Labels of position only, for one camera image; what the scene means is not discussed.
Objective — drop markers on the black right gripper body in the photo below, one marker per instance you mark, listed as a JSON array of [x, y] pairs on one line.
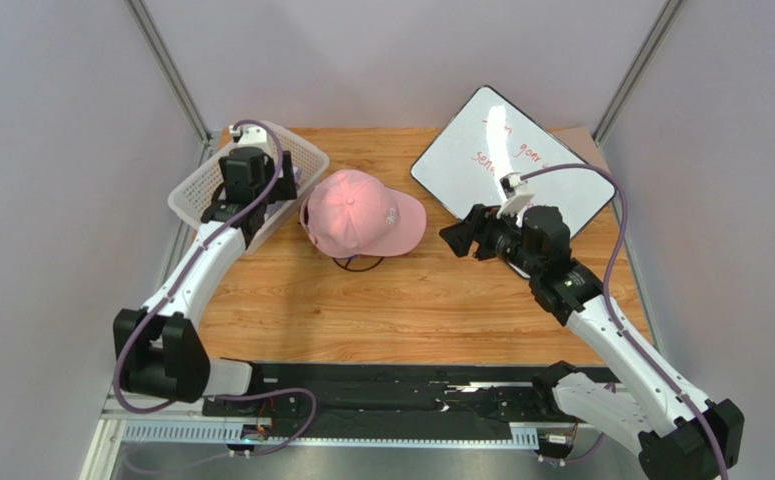
[[481, 233]]

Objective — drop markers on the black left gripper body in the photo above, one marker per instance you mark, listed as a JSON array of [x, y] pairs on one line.
[[269, 168]]

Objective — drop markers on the light pink cap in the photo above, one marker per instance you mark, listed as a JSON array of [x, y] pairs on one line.
[[351, 213]]

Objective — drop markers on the lavender cap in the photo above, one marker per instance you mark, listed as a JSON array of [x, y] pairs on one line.
[[294, 174]]

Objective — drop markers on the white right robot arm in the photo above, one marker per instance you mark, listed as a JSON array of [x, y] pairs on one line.
[[675, 430]]

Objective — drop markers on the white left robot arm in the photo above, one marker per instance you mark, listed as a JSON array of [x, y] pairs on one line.
[[158, 349]]

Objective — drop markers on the white plastic basket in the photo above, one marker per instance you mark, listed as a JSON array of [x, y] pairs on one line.
[[193, 195]]

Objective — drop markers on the white dry-erase board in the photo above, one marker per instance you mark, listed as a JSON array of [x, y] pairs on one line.
[[489, 138]]

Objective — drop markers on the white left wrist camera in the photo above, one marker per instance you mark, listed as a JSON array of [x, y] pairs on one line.
[[250, 135]]

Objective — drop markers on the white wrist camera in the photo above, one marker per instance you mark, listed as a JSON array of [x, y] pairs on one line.
[[518, 195], [250, 135]]

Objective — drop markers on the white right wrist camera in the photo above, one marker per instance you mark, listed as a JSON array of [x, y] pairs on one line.
[[518, 195]]

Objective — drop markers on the black wire hat stand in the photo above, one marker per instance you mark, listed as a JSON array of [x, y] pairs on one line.
[[358, 263]]

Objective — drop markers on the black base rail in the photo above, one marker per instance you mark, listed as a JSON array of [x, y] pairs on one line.
[[394, 401]]

